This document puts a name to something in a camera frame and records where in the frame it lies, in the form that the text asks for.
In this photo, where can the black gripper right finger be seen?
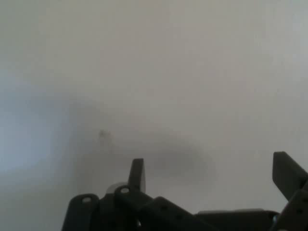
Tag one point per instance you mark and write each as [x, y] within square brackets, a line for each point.
[292, 183]

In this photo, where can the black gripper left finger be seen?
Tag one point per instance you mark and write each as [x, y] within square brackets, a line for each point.
[125, 207]

